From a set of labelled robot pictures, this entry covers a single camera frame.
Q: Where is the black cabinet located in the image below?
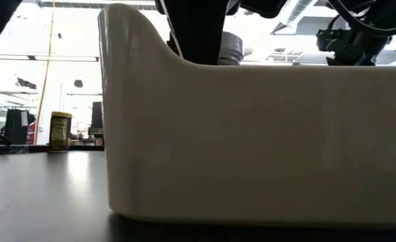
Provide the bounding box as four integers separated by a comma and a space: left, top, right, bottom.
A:
3, 108, 37, 146

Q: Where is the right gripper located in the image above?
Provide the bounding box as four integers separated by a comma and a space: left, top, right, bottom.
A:
316, 26, 392, 67

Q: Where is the yellow-lid brown spice jar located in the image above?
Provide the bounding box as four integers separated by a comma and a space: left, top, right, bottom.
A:
48, 111, 73, 153

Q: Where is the grey ceiling duct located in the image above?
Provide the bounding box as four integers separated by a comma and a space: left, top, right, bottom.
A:
270, 0, 319, 35

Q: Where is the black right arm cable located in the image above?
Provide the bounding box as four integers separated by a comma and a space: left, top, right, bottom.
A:
327, 0, 396, 37

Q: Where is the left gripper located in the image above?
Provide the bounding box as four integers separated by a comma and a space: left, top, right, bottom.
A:
155, 0, 288, 65

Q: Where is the white plastic bin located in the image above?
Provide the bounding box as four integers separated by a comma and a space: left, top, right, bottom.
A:
97, 3, 396, 233

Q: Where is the white-lid seasoning jar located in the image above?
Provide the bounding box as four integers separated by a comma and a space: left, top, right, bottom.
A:
216, 31, 245, 67

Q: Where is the black table frame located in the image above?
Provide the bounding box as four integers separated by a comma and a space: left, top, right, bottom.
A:
0, 144, 105, 154

